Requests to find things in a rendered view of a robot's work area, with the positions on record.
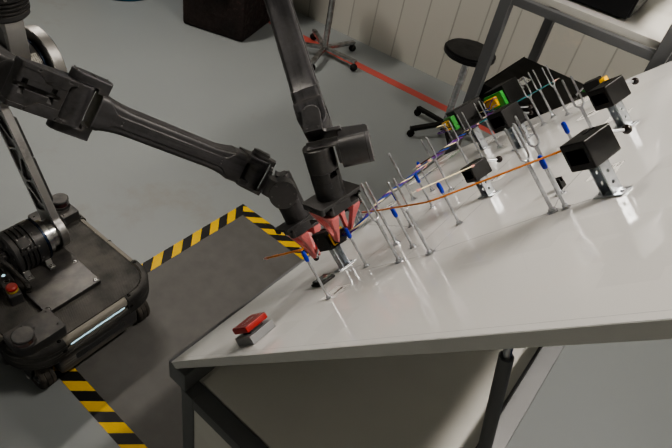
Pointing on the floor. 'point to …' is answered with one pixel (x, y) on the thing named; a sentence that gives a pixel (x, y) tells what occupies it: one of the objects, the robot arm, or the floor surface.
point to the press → (224, 4)
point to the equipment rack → (639, 27)
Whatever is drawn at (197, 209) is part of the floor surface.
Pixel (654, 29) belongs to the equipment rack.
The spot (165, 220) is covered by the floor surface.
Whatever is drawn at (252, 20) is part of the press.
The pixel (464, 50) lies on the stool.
